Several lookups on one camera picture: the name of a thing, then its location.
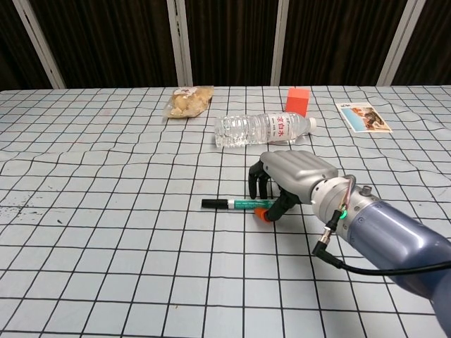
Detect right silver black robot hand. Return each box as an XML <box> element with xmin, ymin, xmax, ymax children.
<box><xmin>248</xmin><ymin>150</ymin><xmax>339</xmax><ymax>225</ymax></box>

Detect green white marker pen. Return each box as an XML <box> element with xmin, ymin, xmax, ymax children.
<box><xmin>227</xmin><ymin>198</ymin><xmax>280</xmax><ymax>212</ymax></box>

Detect clear plastic water bottle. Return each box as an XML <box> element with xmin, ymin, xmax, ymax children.
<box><xmin>214</xmin><ymin>111</ymin><xmax>317</xmax><ymax>149</ymax></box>

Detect orange cube block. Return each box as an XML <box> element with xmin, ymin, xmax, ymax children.
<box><xmin>285</xmin><ymin>87</ymin><xmax>311</xmax><ymax>118</ymax></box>

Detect picture card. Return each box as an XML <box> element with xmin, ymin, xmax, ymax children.
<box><xmin>335</xmin><ymin>101</ymin><xmax>393</xmax><ymax>134</ymax></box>

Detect clear bag of snacks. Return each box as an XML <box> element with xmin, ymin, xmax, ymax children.
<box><xmin>161</xmin><ymin>86</ymin><xmax>215</xmax><ymax>120</ymax></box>

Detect light blue checkered tablecloth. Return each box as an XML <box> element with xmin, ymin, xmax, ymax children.
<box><xmin>0</xmin><ymin>85</ymin><xmax>451</xmax><ymax>338</ymax></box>

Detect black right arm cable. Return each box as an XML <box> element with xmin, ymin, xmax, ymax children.
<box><xmin>312</xmin><ymin>207</ymin><xmax>451</xmax><ymax>275</ymax></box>

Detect white metal partition post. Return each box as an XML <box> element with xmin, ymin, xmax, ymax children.
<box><xmin>270</xmin><ymin>0</ymin><xmax>299</xmax><ymax>87</ymax></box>
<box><xmin>12</xmin><ymin>0</ymin><xmax>67</xmax><ymax>89</ymax></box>
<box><xmin>376</xmin><ymin>0</ymin><xmax>421</xmax><ymax>87</ymax></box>
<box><xmin>166</xmin><ymin>0</ymin><xmax>194</xmax><ymax>87</ymax></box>

